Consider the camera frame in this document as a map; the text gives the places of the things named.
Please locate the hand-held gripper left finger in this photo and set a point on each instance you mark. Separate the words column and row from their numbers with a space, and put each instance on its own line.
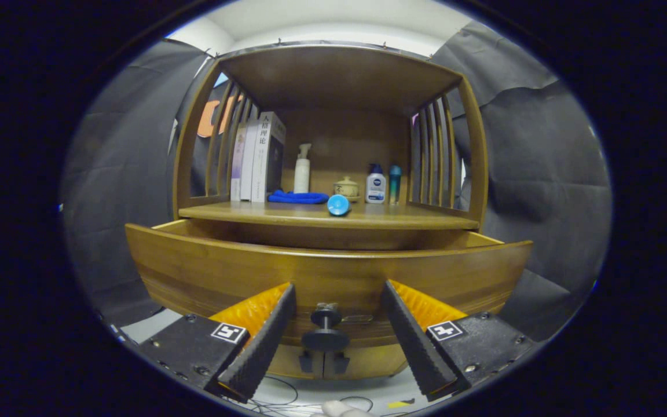
column 267, row 341

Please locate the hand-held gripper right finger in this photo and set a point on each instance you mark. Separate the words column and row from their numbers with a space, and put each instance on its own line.
column 414, row 341

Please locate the black drawer knob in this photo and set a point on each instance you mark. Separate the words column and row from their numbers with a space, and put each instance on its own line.
column 326, row 317

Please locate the wooden drawer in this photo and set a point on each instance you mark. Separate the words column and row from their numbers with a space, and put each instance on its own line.
column 339, row 272

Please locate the blue white cosmetic tube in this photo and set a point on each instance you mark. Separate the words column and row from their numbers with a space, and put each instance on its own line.
column 338, row 205

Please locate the wooden cabinet door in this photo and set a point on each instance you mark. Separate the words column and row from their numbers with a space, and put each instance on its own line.
column 287, row 362
column 374, row 362

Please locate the wooden countertop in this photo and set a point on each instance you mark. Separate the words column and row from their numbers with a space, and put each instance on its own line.
column 403, row 213

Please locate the wooden cabinet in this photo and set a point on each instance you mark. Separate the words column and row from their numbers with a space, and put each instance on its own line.
column 339, row 75

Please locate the yellow floor tape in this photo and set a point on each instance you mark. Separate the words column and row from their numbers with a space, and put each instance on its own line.
column 401, row 402

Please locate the blue folded cloth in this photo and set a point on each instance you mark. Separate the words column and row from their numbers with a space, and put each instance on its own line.
column 296, row 197

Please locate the white lotion bottle blue cap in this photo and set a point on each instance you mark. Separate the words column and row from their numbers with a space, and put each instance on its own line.
column 376, row 188

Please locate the teal bottle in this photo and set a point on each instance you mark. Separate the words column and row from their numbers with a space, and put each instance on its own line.
column 395, row 182

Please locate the beige lidded tea bowl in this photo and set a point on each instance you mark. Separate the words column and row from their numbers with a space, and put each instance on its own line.
column 346, row 188

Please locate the white pump bottle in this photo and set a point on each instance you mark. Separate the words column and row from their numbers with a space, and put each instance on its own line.
column 302, row 174

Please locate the thick white grey book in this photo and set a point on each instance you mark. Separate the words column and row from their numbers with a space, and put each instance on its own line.
column 260, row 162

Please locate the thin white book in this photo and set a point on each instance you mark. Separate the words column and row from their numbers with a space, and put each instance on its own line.
column 248, row 162

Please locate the thin purple book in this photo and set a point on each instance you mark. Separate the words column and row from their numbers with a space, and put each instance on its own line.
column 237, row 162

